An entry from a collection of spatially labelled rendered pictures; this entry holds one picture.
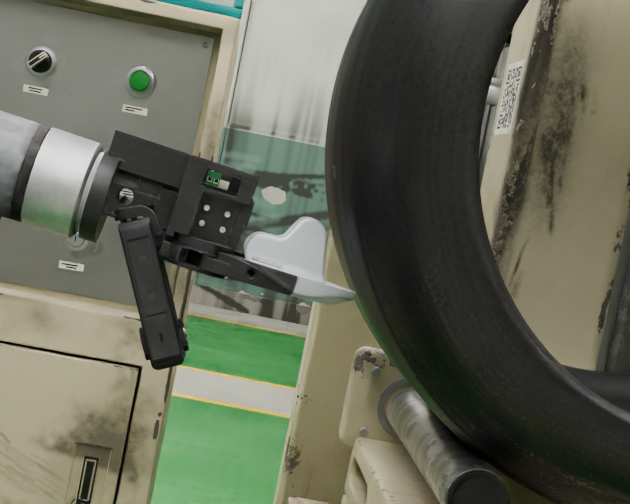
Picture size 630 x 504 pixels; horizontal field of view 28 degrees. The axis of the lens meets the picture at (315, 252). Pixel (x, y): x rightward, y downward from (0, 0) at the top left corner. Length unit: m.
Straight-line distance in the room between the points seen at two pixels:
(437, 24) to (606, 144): 0.44
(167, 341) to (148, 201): 0.11
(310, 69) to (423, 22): 9.08
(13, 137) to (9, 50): 0.63
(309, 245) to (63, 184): 0.19
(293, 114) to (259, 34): 0.68
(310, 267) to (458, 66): 0.20
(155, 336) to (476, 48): 0.31
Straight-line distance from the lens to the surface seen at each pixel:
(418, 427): 1.06
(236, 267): 0.91
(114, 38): 1.54
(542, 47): 1.26
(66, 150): 0.93
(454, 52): 0.86
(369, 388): 1.21
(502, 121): 1.32
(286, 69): 9.95
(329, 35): 9.97
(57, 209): 0.93
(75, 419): 1.52
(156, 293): 0.94
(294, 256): 0.94
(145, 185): 0.95
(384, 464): 1.12
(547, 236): 1.26
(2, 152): 0.93
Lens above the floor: 1.09
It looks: 3 degrees down
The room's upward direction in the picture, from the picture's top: 11 degrees clockwise
